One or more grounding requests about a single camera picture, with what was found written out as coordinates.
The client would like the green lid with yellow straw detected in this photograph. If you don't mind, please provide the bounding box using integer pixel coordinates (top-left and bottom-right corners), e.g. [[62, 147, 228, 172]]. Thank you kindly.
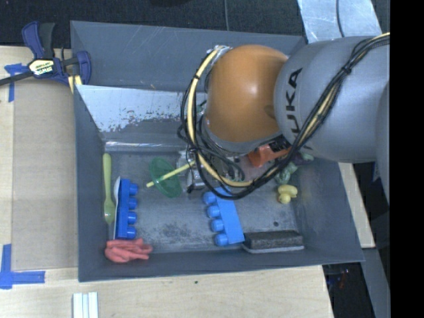
[[146, 156, 197, 199]]

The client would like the light blue toy brick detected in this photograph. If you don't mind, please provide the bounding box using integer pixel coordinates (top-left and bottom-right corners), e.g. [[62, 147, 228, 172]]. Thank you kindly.
[[201, 186, 246, 248]]

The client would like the orange plastic thing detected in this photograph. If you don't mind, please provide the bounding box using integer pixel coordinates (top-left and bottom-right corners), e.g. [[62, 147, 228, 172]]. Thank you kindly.
[[246, 143, 282, 169]]

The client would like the dark blue toy brick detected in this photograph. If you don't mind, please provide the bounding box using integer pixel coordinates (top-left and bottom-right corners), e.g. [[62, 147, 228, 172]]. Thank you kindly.
[[115, 178, 140, 240]]

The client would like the light green plastic spoon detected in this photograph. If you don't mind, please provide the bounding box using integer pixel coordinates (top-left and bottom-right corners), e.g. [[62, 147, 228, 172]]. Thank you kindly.
[[102, 152, 117, 225]]

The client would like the green toy animal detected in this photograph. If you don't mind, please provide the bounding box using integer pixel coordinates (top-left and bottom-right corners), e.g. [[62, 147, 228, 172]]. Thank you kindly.
[[274, 160, 299, 186]]

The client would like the yellow rubber duck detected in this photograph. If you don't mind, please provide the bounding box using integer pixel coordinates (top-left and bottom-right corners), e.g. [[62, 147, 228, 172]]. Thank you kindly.
[[276, 184, 299, 205]]

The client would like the dark grey sponge block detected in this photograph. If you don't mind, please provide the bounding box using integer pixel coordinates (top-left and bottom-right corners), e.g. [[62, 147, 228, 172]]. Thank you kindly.
[[241, 229, 306, 254]]

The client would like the salmon pink rubber toy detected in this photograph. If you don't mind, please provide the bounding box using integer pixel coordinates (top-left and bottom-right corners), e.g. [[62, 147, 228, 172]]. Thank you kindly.
[[104, 237, 154, 264]]

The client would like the purple and green toy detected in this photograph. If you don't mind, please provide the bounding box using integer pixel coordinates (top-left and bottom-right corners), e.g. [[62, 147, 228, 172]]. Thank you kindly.
[[293, 152, 315, 166]]

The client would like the grey metal bin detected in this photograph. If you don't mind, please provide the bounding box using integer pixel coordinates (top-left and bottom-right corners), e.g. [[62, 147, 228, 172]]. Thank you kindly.
[[70, 20, 366, 283]]

